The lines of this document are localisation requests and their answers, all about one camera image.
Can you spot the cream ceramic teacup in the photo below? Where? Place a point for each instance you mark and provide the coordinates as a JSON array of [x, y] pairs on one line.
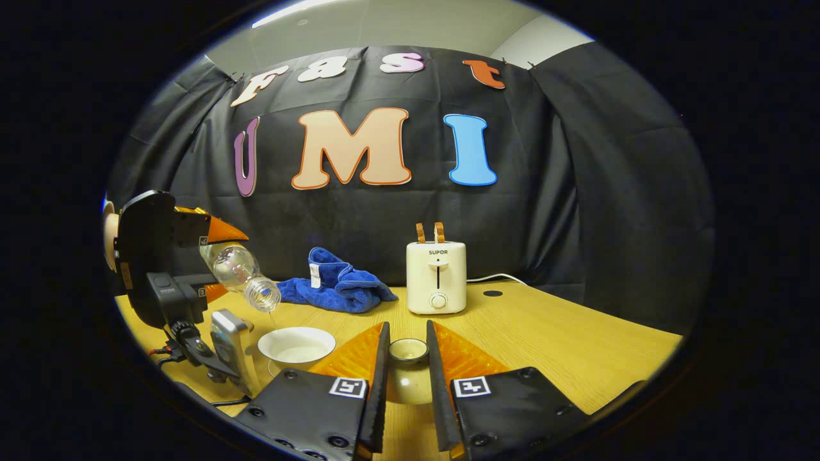
[[295, 349]]

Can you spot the clear plastic water bottle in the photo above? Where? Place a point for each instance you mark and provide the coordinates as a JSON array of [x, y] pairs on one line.
[[240, 272]]

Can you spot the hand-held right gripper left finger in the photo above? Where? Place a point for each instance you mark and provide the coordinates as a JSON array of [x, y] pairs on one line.
[[378, 397]]

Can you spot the blue towel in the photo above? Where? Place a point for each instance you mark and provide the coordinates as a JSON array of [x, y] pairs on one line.
[[346, 291]]

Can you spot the black backdrop cloth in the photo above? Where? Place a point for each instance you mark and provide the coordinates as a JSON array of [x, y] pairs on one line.
[[384, 218]]

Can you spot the cream toaster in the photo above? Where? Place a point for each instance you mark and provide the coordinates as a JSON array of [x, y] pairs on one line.
[[423, 282]]

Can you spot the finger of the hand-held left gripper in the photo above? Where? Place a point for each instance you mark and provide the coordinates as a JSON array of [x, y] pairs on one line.
[[192, 280], [189, 230]]

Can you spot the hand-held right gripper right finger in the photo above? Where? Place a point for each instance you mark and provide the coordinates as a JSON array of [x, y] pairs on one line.
[[439, 397]]

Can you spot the toast slice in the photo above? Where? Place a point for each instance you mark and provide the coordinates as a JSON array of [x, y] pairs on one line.
[[420, 234], [439, 232]]

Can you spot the cream teacup lid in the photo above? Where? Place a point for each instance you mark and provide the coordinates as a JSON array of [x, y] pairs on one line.
[[410, 384]]

